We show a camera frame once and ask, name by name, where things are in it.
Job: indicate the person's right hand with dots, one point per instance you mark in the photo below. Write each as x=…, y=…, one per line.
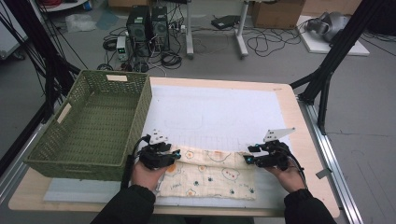
x=291, y=180

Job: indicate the teal sheet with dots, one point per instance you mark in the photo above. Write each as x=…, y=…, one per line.
x=107, y=20

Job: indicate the large cardboard box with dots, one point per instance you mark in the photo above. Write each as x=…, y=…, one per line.
x=277, y=14

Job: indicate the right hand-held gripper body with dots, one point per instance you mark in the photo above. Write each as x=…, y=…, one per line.
x=275, y=155

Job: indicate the person's left hand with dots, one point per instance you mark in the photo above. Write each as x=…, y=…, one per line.
x=148, y=177

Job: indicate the white grid mat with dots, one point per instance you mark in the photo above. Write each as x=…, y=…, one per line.
x=218, y=109

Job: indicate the white power supply unit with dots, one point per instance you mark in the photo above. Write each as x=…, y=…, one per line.
x=122, y=48

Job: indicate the clear plastic bag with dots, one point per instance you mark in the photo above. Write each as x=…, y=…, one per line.
x=80, y=22

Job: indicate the black computer tower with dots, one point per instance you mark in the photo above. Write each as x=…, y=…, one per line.
x=137, y=29
x=160, y=28

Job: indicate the green woven basket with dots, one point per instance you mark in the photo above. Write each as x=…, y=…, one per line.
x=93, y=124

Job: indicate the white floor board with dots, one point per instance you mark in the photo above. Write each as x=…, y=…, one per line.
x=317, y=46

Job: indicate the flat black device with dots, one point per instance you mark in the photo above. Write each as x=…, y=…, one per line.
x=224, y=21

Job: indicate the cream printed cloth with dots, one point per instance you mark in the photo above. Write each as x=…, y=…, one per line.
x=208, y=177

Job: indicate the grey rounded machine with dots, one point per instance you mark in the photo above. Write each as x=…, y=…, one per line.
x=330, y=25

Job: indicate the aluminium rail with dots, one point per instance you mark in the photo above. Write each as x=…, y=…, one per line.
x=333, y=168

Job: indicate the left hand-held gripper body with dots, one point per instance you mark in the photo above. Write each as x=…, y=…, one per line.
x=154, y=155

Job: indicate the black metal frame stand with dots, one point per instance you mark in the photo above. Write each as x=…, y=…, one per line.
x=336, y=49
x=40, y=53

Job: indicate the grey metal clip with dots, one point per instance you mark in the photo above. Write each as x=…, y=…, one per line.
x=323, y=173

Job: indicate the white desk leg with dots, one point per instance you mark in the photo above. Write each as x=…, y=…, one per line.
x=190, y=31
x=241, y=34

